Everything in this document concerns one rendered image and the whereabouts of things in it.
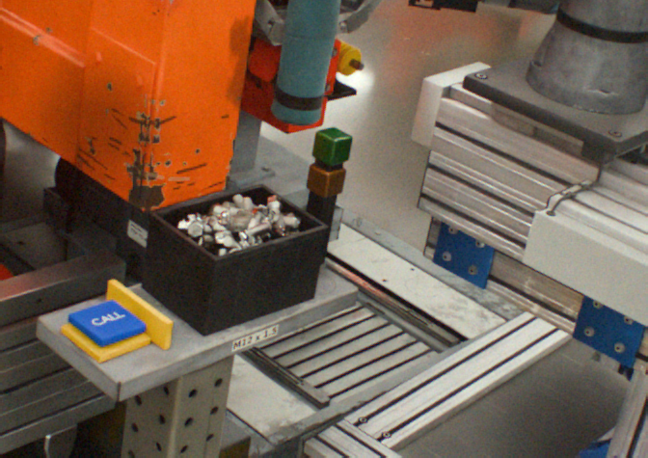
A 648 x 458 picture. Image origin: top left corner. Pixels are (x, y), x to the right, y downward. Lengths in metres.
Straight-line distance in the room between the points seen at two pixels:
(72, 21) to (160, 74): 0.22
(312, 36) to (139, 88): 0.53
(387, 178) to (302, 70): 1.10
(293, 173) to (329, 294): 0.89
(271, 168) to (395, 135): 0.91
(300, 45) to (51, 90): 0.48
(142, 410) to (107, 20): 0.53
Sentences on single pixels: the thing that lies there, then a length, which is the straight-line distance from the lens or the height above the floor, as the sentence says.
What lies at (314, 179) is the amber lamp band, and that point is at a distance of 1.78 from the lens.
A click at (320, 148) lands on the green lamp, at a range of 1.76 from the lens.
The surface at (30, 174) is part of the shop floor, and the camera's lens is 3.02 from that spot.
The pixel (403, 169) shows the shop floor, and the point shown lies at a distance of 3.33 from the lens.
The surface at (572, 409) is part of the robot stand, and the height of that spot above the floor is 0.21.
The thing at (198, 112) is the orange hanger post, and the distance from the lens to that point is 1.76.
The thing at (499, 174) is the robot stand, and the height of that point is 0.69.
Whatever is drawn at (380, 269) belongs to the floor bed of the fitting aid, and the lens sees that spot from 2.66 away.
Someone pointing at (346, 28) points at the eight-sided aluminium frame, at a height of 0.59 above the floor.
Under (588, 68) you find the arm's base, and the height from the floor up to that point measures 0.87.
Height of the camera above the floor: 1.35
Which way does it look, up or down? 27 degrees down
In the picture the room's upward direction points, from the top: 11 degrees clockwise
